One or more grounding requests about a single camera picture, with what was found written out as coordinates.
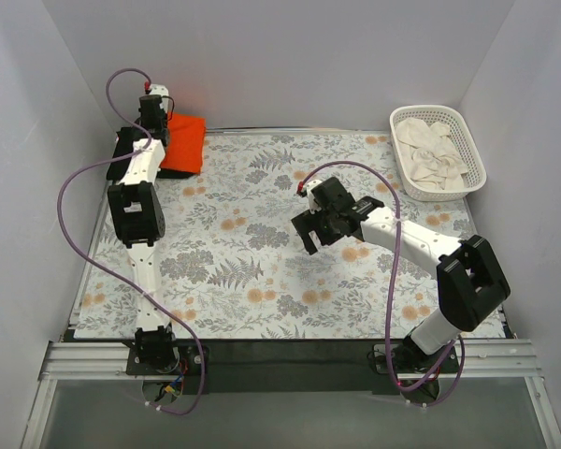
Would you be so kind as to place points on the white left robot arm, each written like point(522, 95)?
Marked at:
point(139, 222)

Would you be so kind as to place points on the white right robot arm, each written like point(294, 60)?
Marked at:
point(471, 283)

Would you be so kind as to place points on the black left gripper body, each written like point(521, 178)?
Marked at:
point(119, 156)

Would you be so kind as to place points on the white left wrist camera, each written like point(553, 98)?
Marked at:
point(153, 88)

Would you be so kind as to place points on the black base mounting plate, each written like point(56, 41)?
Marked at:
point(283, 366)

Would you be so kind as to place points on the orange t-shirt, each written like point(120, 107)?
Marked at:
point(184, 154)

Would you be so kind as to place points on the white perforated plastic basket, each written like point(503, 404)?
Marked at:
point(476, 177)

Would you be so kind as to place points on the crumpled white t-shirt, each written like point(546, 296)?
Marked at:
point(429, 156)

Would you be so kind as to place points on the folded black t-shirt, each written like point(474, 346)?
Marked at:
point(124, 144)

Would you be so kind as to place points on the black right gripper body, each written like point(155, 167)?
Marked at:
point(311, 224)

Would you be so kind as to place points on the aluminium table frame rail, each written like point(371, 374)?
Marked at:
point(480, 358)

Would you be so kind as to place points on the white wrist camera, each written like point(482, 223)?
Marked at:
point(153, 88)
point(305, 189)

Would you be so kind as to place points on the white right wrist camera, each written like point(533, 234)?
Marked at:
point(305, 189)

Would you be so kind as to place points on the floral patterned table mat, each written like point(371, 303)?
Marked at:
point(233, 266)

